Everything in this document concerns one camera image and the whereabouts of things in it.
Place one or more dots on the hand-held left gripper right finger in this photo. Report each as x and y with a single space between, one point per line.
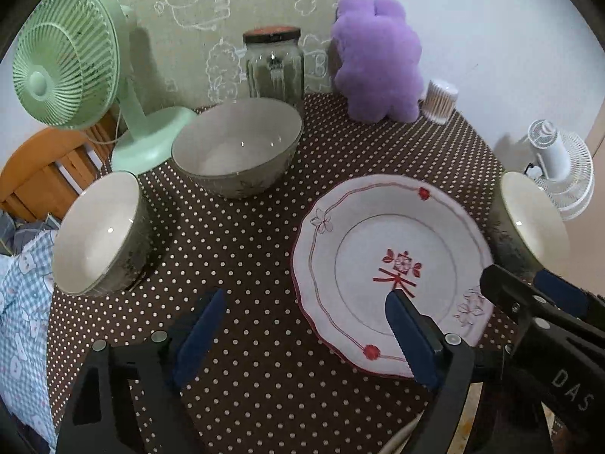
409 335

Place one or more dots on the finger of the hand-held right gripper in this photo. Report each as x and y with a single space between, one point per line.
505 293
560 293

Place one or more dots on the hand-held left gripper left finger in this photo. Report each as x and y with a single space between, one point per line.
198 335

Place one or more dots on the small grey ceramic bowl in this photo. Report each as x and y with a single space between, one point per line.
529 217
94 236

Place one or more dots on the white floral scalloped plate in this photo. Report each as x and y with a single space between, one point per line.
359 255

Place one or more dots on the large grey ceramic bowl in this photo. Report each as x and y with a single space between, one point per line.
236 151

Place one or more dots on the brown polka dot tablecloth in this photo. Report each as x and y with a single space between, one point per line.
236 255

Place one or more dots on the white clip fan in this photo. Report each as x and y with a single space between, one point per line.
553 156

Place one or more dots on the blue checked blanket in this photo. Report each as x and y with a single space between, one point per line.
23 293

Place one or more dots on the cotton swab container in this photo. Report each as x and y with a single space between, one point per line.
438 101

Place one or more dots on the grey cloth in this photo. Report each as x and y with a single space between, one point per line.
14 231

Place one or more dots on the wooden chair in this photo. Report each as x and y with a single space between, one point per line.
33 161

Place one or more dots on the purple plush toy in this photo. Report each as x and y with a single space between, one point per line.
373 66

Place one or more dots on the glass jar with dark lid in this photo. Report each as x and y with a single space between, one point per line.
274 71

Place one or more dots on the green desk fan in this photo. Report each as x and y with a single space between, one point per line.
61 56

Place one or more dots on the green patterned wall mat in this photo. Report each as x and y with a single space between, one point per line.
189 19

